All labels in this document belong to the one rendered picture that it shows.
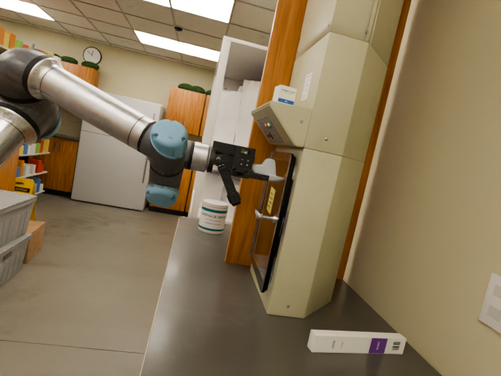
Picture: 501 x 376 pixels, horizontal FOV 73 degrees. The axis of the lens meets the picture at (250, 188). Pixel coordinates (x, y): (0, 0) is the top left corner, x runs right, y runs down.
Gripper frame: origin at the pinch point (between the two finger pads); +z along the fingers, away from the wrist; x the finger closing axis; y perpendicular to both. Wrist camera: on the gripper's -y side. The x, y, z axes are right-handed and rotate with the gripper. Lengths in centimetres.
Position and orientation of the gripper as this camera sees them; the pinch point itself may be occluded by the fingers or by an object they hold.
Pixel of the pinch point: (278, 180)
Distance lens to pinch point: 94.1
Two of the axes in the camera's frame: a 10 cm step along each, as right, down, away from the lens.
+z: 9.7, 1.8, 1.7
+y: 2.0, -9.7, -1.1
